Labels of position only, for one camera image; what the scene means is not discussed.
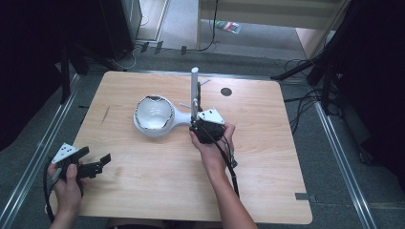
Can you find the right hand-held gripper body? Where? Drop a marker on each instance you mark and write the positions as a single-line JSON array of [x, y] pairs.
[[208, 127]]

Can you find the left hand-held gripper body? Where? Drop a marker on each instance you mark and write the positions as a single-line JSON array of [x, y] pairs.
[[86, 168]]

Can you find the white key stand with pegs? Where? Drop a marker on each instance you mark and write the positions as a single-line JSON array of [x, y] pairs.
[[193, 95]]

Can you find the person's right hand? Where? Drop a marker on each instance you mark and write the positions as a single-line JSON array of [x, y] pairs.
[[211, 152]]

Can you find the person's left hand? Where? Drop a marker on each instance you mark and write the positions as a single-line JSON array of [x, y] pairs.
[[68, 194]]

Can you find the black round table grommet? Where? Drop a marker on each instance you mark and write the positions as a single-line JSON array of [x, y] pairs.
[[226, 92]]

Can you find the white bowl with silver rim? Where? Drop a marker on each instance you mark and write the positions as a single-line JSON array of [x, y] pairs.
[[154, 113]]

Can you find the black upright stand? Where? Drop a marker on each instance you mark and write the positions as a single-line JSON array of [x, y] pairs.
[[65, 76]]

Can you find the person's lap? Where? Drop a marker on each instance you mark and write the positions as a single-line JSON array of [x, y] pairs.
[[159, 225]]

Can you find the colourful packet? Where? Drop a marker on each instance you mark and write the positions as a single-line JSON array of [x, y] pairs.
[[228, 26]]

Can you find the black tripod stand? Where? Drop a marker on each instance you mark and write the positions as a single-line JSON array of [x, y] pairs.
[[305, 65]]

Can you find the grey tape strip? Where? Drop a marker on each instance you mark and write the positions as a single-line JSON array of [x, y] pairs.
[[304, 196]]

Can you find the light wooden shelf unit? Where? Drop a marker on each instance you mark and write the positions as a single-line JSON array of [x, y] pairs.
[[273, 19]]

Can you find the black cabinet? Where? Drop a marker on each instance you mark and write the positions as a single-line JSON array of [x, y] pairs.
[[119, 25]]

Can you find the aluminium floor rail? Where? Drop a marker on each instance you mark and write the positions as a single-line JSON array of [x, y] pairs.
[[347, 168], [35, 156]]

